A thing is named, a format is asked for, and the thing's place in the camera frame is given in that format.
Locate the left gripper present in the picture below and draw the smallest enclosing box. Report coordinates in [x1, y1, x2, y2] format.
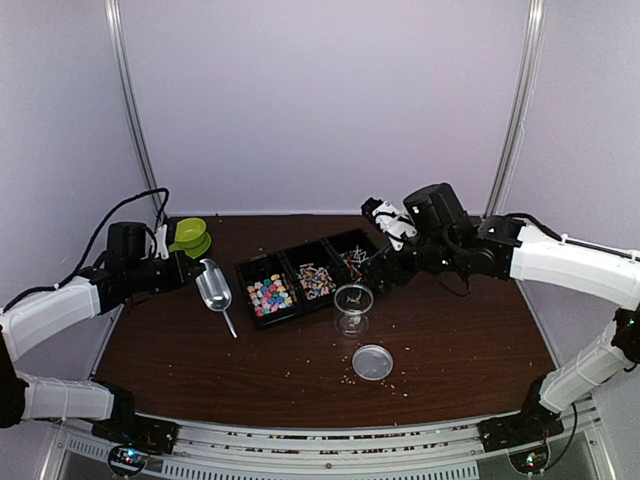
[126, 249, 205, 293]

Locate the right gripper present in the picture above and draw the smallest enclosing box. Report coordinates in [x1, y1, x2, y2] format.
[358, 236, 460, 295]

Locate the clear plastic jar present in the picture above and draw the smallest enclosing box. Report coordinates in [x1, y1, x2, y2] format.
[333, 283, 374, 339]

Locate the metal scoop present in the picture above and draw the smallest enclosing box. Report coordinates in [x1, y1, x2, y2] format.
[196, 258, 238, 339]

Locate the black three-compartment candy tray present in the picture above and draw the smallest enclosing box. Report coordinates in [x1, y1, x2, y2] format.
[235, 229, 380, 329]

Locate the pile of star candies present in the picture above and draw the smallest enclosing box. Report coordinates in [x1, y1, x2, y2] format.
[246, 273, 295, 319]

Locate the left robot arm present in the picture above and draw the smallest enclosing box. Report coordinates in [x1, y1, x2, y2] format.
[1, 252, 204, 444]

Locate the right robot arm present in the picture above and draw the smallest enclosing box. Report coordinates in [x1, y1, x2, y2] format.
[365, 204, 639, 442]

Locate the pile of stick candies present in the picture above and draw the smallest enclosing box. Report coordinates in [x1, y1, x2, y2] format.
[339, 245, 375, 281]

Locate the green plate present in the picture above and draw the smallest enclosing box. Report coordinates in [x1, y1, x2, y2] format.
[169, 232, 212, 259]

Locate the green bowl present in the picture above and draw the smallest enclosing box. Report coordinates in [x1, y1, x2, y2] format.
[173, 217, 207, 249]

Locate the pile of swirl lollipops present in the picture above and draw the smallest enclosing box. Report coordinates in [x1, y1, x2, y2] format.
[297, 263, 336, 301]

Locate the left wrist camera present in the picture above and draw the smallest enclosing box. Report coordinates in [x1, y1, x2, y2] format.
[149, 224, 169, 260]

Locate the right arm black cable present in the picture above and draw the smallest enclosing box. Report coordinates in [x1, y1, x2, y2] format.
[434, 269, 474, 297]

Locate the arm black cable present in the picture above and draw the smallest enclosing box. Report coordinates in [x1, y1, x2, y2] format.
[0, 187, 171, 311]
[434, 269, 474, 297]

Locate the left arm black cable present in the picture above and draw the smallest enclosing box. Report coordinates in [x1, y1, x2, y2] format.
[0, 187, 171, 311]

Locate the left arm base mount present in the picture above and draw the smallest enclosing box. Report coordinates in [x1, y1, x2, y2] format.
[89, 390, 179, 455]

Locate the front aluminium rail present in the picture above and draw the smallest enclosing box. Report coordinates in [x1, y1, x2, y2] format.
[52, 394, 601, 480]

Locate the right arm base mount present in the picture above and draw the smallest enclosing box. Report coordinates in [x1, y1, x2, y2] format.
[477, 398, 564, 452]

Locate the left aluminium frame post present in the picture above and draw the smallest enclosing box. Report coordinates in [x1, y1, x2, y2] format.
[104, 0, 159, 190]

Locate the aluminium frame post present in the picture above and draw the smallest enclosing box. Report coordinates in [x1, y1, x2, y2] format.
[484, 0, 546, 217]
[104, 0, 159, 190]

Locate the right aluminium frame post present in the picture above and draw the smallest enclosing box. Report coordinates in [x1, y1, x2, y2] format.
[484, 0, 546, 217]

